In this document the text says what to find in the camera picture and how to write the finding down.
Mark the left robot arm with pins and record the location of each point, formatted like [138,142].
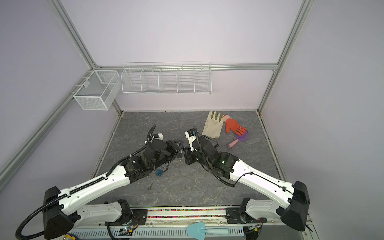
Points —
[99,186]

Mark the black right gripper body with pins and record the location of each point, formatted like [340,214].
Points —
[192,157]

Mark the red rubber glove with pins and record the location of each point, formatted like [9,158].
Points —
[233,125]

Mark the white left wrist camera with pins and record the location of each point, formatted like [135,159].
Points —
[158,137]

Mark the white mesh box basket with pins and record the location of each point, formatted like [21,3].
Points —
[99,90]

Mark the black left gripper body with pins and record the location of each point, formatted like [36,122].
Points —
[172,149]

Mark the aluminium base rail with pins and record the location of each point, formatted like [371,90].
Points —
[120,214]

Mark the blue padlock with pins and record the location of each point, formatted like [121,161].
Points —
[160,171]

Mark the white wire shelf basket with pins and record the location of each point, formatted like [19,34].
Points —
[167,78]

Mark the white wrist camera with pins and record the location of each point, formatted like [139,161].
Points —
[158,137]
[191,137]

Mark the purple pink brush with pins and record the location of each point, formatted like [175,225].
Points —
[241,138]

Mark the white slotted cable duct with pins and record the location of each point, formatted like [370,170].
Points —
[145,233]

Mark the aluminium frame profile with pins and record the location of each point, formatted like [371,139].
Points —
[10,169]

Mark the teal garden trowel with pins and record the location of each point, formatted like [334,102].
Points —
[199,231]

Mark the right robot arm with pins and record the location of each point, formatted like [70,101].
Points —
[291,201]

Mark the beige fabric glove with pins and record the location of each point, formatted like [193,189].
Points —
[213,125]

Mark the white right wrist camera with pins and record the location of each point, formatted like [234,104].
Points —
[191,137]

